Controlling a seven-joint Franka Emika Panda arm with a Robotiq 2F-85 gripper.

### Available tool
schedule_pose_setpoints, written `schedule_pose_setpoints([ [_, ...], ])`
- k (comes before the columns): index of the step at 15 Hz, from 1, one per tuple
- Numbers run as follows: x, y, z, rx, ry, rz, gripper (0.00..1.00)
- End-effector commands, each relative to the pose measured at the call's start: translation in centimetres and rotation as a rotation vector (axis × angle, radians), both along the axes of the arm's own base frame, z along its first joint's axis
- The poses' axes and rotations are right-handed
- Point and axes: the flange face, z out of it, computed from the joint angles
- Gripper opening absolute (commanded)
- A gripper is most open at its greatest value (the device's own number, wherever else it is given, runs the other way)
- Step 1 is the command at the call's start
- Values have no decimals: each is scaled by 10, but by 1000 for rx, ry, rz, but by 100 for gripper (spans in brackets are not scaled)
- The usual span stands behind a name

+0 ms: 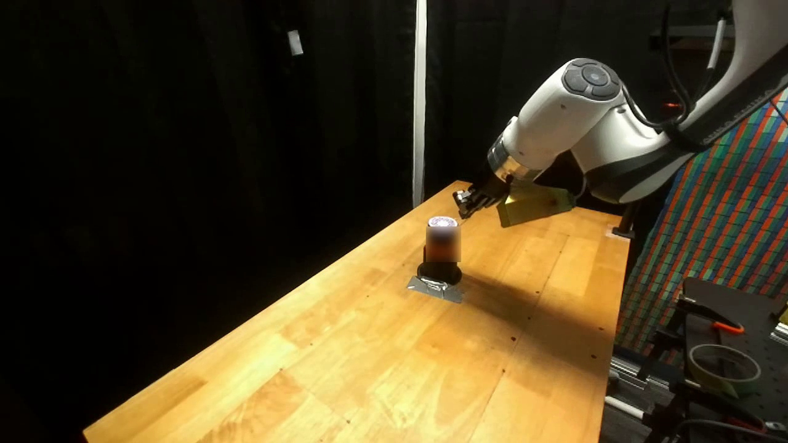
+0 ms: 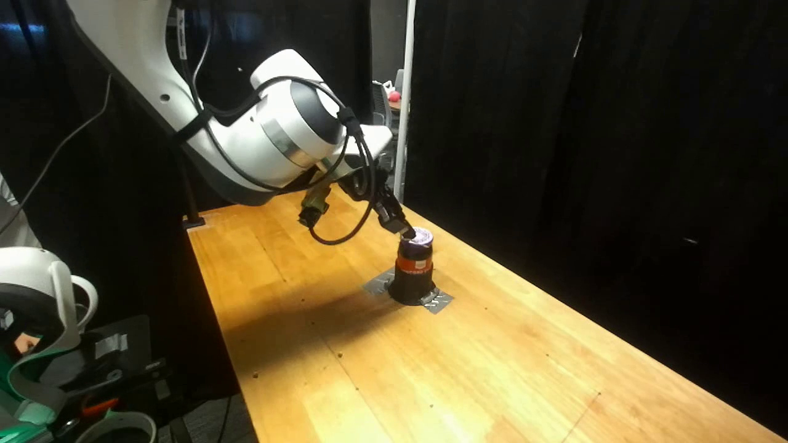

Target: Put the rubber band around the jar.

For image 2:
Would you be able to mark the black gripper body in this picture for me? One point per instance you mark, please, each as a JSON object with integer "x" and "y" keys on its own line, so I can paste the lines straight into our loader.
{"x": 380, "y": 200}

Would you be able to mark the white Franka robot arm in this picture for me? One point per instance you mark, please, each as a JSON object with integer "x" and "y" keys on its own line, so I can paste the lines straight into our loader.
{"x": 254, "y": 132}

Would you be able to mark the dark cup with orange band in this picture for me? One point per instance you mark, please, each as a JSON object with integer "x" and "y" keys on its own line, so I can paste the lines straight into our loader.
{"x": 415, "y": 275}

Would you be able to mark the white vertical pole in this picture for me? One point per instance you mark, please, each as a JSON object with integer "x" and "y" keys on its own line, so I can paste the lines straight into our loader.
{"x": 403, "y": 76}

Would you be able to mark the black tripod stand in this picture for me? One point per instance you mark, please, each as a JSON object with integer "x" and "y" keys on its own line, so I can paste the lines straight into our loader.
{"x": 193, "y": 210}

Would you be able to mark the black curtain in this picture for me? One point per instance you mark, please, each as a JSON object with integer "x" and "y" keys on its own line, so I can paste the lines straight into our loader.
{"x": 624, "y": 163}

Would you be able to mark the black box with tape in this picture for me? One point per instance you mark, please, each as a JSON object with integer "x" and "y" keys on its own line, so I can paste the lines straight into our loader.
{"x": 114, "y": 349}

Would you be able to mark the white headset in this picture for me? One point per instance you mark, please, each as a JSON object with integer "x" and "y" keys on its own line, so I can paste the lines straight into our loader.
{"x": 38, "y": 286}

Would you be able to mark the green plastic object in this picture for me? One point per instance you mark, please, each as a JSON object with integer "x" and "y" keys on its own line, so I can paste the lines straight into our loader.
{"x": 16, "y": 410}

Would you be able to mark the grey duct tape piece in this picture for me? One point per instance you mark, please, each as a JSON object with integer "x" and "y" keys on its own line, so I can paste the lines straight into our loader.
{"x": 437, "y": 302}
{"x": 378, "y": 284}

